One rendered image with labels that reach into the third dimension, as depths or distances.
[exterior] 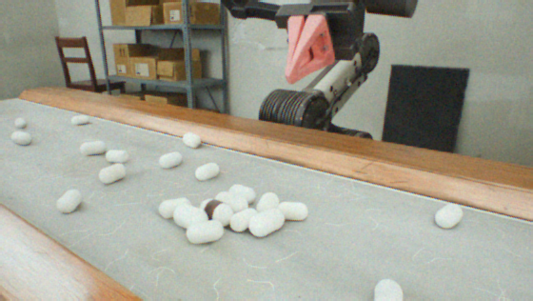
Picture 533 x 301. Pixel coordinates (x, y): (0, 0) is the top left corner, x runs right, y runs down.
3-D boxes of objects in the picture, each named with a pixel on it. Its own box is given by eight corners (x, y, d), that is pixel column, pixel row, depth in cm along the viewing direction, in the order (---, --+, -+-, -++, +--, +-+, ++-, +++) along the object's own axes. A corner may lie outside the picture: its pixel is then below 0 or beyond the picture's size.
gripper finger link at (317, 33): (298, 58, 36) (330, 4, 40) (245, 55, 40) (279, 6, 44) (313, 102, 41) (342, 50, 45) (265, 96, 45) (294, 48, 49)
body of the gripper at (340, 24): (349, 10, 38) (370, -27, 41) (273, 12, 44) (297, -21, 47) (358, 56, 43) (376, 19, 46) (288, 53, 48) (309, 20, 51)
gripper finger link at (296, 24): (318, 59, 35) (350, 3, 39) (261, 56, 39) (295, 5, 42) (332, 105, 40) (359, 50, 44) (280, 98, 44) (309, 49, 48)
